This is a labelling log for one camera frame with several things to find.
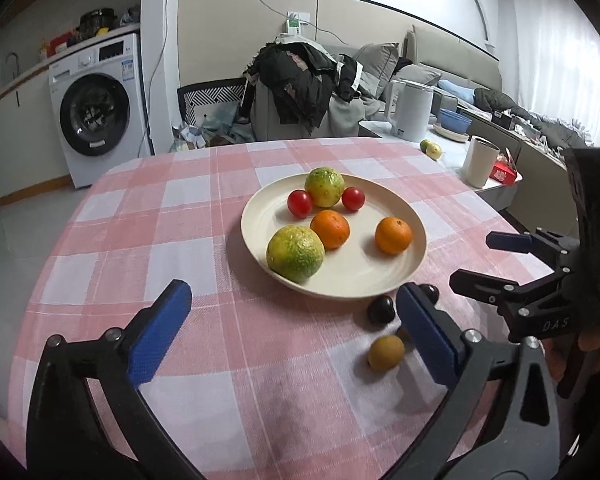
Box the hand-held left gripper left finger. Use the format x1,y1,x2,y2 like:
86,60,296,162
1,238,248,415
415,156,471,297
26,280,203,480

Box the white washing machine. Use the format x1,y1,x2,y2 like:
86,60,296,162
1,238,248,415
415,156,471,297
47,32,153,190

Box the black white patterned bag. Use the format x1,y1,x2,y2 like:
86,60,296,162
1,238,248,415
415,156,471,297
176,79,248,128

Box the red box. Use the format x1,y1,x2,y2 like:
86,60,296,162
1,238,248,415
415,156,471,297
489,149,523,183

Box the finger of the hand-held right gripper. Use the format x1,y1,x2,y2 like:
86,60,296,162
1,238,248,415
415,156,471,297
449,267,572,312
486,229,580,270

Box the black cooking pot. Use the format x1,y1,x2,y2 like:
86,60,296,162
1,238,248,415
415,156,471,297
79,8,117,36

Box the grey garment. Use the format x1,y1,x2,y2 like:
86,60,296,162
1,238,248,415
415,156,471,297
327,95,388,138

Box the grey cushion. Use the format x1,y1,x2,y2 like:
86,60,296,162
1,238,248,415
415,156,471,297
392,65,443,88
352,42,400,96

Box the pink checked tablecloth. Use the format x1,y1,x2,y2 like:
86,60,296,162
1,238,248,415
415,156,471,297
7,137,561,480

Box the orange mandarin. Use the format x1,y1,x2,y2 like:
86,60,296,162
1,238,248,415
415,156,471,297
310,209,351,250
375,216,413,256

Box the beige grey sofa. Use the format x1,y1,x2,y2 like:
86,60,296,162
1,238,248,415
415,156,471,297
325,25,600,161

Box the light blue cloth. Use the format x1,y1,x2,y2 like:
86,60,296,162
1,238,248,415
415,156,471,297
437,79,476,103

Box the brown longan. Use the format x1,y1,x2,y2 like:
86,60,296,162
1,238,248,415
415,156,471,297
368,335,406,373

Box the green yellow citrus fruit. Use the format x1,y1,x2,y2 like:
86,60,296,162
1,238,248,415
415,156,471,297
304,167,344,209
266,225,326,284

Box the kitchen counter with cabinets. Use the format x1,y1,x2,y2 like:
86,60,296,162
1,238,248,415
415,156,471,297
0,57,73,206

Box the grey side table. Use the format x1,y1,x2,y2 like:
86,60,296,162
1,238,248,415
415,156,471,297
357,120,581,241

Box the white electric kettle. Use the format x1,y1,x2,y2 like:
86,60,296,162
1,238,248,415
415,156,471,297
384,79,435,143

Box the stacked blue bowls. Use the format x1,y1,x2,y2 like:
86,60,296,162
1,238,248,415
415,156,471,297
439,108,473,133

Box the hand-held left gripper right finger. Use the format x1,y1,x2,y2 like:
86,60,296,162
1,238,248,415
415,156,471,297
385,282,561,480

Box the cream tumbler cup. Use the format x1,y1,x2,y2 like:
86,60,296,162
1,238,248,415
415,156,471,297
462,136,501,189

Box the floor clutter pile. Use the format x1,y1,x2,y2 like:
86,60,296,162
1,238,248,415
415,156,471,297
172,110,253,153

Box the dark grey blanket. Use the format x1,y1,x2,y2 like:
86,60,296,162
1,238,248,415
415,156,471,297
472,87,600,150

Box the cream dish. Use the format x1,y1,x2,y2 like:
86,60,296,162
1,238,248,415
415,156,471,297
432,125,470,142

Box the green white wall plug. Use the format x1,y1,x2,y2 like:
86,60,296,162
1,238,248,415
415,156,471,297
285,11,311,36

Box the cream round plate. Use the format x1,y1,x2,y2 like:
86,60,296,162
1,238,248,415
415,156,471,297
240,172,427,301

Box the white curtain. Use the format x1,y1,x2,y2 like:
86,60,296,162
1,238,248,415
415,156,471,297
510,0,600,111

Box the dark jacket pile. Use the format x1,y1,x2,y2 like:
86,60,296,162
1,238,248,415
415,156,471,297
245,35,366,138

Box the red tomato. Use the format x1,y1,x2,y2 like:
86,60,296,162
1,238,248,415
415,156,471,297
287,189,314,219
341,186,366,212

